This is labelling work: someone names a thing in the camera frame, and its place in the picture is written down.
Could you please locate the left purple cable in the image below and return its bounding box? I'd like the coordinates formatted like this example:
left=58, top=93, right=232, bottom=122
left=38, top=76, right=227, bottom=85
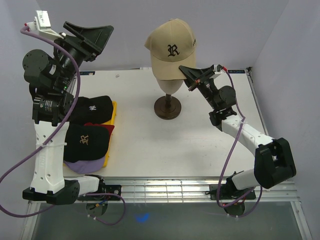
left=0, top=26, right=127, bottom=226

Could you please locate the black cap white NY logo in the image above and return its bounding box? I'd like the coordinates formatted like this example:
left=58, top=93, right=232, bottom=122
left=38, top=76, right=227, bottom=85
left=68, top=95, right=114, bottom=125

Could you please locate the yellow plastic tray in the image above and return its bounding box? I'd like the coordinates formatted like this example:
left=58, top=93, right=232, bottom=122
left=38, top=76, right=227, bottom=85
left=103, top=101, right=117, bottom=168

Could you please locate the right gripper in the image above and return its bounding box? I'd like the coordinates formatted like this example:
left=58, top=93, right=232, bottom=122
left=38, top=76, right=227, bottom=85
left=177, top=65, right=219, bottom=110

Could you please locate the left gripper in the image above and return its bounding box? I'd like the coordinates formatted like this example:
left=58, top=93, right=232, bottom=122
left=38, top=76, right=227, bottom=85
left=54, top=21, right=113, bottom=92

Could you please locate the lavender cap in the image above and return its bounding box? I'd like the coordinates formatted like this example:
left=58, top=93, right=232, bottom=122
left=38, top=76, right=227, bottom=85
left=64, top=157, right=105, bottom=174

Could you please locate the black cap gold R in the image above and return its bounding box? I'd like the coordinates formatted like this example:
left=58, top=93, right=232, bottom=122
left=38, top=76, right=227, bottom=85
left=63, top=124, right=108, bottom=163

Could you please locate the red cap white logo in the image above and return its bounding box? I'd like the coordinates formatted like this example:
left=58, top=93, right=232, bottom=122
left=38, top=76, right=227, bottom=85
left=84, top=122, right=115, bottom=148

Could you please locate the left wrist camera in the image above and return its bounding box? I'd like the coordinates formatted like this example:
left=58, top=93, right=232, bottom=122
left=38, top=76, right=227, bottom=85
left=24, top=10, right=63, bottom=41

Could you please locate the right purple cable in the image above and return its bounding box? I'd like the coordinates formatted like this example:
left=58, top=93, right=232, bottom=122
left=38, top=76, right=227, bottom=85
left=216, top=69, right=263, bottom=219

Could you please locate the dark wooden stand base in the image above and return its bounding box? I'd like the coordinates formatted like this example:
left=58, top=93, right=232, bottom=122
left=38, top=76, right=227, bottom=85
left=154, top=94, right=182, bottom=120

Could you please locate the aluminium front rail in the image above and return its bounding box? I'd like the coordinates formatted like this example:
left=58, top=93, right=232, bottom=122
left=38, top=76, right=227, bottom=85
left=104, top=177, right=300, bottom=204

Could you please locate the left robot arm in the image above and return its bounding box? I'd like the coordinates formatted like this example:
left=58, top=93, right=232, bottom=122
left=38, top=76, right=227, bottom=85
left=20, top=22, right=114, bottom=205

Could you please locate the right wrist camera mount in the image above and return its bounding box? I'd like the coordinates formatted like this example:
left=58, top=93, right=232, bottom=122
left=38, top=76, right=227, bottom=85
left=213, top=64, right=228, bottom=78

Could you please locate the purple cable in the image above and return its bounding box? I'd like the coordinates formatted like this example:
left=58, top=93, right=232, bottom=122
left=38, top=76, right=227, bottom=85
left=0, top=26, right=127, bottom=226
left=216, top=69, right=263, bottom=219

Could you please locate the cream mannequin head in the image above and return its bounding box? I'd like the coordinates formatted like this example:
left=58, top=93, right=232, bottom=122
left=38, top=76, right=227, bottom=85
left=157, top=79, right=184, bottom=95

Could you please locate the beige cap black R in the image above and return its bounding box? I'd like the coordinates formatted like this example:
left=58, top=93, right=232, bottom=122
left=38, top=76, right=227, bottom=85
left=144, top=18, right=197, bottom=81

